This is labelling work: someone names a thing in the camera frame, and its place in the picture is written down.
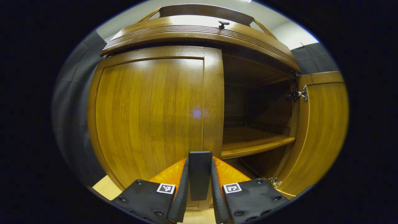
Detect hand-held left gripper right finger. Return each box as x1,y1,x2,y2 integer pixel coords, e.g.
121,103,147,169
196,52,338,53
211,156,289,224

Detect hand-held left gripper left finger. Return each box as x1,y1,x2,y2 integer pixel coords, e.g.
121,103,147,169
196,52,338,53
111,157,189,223

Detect wooden double-door shoe cabinet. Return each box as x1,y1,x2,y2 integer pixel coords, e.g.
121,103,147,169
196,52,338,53
99,4,302,187

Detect wooden cabinet door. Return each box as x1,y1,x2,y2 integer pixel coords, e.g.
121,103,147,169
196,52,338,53
275,71,349,199
87,46,225,211

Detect wooden drawer with black knob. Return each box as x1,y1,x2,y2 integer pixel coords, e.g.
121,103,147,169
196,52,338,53
99,15,301,73

